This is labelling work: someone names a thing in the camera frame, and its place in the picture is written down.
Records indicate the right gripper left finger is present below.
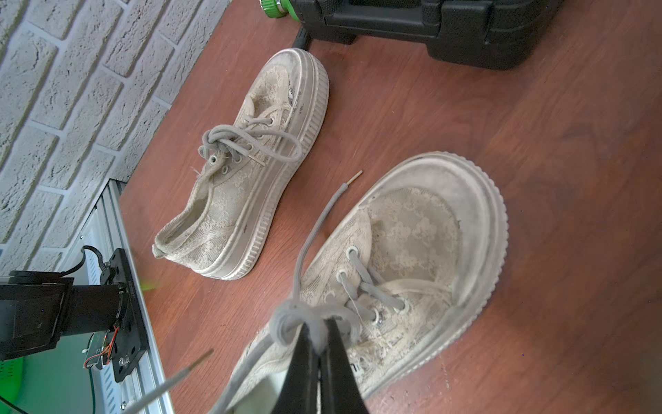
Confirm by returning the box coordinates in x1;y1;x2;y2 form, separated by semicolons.
272;325;320;414

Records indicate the green handled tool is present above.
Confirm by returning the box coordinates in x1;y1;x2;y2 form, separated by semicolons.
260;0;299;22

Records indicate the black plastic tool case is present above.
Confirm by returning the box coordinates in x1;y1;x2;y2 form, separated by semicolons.
292;0;561;70

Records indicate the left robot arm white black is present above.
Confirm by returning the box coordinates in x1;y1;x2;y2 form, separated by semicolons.
1;271;122;361

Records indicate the beige sneaker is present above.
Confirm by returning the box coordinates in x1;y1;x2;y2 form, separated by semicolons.
220;152;509;409
152;48;329;280

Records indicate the aluminium front rail frame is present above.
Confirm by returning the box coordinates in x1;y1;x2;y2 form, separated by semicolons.
57;179;166;413

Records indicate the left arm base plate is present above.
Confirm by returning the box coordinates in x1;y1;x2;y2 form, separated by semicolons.
84;248;148;383

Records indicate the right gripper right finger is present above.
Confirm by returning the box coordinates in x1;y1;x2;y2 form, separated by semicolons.
320;319;369;414

